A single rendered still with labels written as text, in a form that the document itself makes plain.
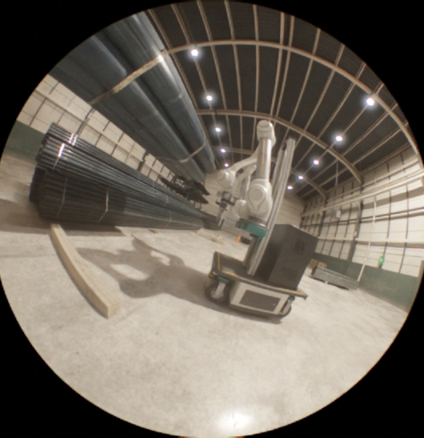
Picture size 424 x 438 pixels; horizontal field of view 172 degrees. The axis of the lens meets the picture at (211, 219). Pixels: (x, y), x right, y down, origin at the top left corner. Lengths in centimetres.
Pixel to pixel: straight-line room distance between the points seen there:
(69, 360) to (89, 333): 18
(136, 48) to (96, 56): 17
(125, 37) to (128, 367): 127
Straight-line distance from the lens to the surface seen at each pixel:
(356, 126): 1122
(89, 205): 185
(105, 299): 78
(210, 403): 71
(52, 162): 181
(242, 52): 988
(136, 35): 79
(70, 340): 74
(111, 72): 77
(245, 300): 117
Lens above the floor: 63
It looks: 1 degrees up
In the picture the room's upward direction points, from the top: 21 degrees clockwise
